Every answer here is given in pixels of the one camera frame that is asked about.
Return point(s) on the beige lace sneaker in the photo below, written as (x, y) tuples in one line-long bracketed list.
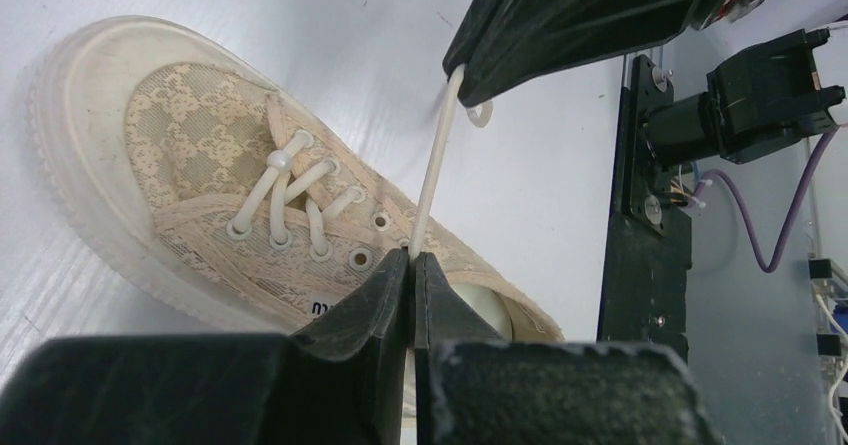
[(209, 187)]

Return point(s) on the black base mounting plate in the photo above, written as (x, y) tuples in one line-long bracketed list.
[(648, 245)]

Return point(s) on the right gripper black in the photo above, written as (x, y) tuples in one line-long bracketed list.
[(504, 43)]

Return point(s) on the cream shoelace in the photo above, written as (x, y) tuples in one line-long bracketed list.
[(434, 164)]

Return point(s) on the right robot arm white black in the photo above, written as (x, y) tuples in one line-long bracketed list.
[(762, 99)]

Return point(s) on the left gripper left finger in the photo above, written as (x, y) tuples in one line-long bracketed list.
[(335, 381)]

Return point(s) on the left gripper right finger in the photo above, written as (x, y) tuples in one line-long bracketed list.
[(474, 387)]

